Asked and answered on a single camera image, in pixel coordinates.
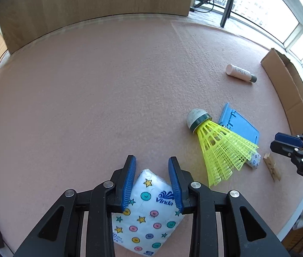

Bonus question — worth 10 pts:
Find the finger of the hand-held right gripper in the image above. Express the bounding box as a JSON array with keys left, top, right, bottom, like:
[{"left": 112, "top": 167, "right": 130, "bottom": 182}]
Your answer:
[
  {"left": 275, "top": 132, "right": 303, "bottom": 153},
  {"left": 270, "top": 140, "right": 303, "bottom": 166}
]

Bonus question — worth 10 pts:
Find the star printed tissue pack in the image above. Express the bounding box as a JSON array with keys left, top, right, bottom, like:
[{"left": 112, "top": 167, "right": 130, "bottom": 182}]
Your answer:
[{"left": 111, "top": 169, "right": 185, "bottom": 256}]

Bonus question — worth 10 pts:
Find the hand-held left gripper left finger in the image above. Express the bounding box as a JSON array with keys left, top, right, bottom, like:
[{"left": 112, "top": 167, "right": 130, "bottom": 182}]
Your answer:
[{"left": 13, "top": 155, "right": 137, "bottom": 257}]

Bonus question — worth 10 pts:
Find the blue plastic board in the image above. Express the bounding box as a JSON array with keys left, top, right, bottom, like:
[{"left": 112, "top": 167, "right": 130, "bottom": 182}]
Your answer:
[{"left": 218, "top": 102, "right": 260, "bottom": 148}]

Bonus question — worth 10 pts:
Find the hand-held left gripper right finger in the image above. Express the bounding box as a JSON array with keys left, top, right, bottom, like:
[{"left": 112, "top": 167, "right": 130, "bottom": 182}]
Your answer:
[{"left": 168, "top": 157, "right": 291, "bottom": 257}]

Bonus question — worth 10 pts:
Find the brown cardboard box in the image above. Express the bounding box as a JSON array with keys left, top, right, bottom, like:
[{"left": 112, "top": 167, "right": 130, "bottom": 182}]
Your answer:
[{"left": 260, "top": 48, "right": 303, "bottom": 136}]

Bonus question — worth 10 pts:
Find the pink white tube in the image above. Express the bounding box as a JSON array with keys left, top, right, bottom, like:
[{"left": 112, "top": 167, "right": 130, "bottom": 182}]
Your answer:
[{"left": 226, "top": 64, "right": 257, "bottom": 84}]

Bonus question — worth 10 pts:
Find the wooden clothespin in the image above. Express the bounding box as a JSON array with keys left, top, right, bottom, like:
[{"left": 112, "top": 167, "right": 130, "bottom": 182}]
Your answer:
[{"left": 263, "top": 152, "right": 282, "bottom": 182}]

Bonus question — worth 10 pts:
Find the light wooden board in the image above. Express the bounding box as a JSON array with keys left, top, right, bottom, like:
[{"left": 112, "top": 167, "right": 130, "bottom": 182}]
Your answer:
[{"left": 0, "top": 0, "right": 196, "bottom": 55}]

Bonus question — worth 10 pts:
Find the pink mat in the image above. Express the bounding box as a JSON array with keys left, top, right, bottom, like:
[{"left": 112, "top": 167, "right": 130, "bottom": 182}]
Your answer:
[{"left": 0, "top": 15, "right": 303, "bottom": 257}]

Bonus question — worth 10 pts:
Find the black tripod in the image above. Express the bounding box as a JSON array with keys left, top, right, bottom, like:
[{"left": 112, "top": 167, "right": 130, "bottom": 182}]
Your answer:
[{"left": 194, "top": 0, "right": 244, "bottom": 28}]

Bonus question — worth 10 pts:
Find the yellow plastic shuttlecock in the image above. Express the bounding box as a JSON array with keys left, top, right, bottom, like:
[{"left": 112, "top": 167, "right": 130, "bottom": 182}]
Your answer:
[{"left": 186, "top": 108, "right": 259, "bottom": 188}]

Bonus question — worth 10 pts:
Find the small white patterned roll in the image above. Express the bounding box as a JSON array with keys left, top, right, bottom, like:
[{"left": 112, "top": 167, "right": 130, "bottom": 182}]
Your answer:
[{"left": 246, "top": 151, "right": 261, "bottom": 170}]

